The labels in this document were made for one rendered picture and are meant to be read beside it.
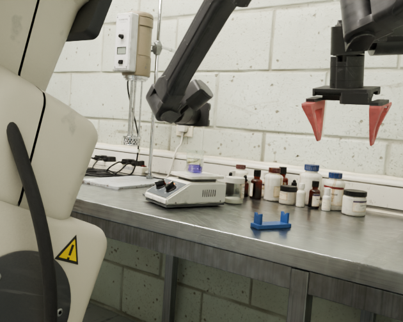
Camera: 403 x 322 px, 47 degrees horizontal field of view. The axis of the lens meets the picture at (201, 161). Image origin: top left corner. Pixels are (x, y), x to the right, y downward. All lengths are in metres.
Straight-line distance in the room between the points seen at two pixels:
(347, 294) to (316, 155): 0.76
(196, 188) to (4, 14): 0.96
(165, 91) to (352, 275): 0.57
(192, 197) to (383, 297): 0.58
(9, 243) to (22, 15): 0.18
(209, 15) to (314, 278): 0.58
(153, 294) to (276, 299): 0.61
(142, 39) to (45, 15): 1.28
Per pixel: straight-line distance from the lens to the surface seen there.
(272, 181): 1.52
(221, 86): 1.85
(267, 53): 1.76
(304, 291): 1.00
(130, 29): 1.66
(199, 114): 1.27
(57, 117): 0.37
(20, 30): 0.41
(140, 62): 1.68
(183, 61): 1.04
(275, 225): 1.11
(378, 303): 0.97
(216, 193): 1.33
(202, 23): 1.00
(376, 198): 1.55
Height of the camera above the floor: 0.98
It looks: 4 degrees down
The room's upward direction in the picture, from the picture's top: 4 degrees clockwise
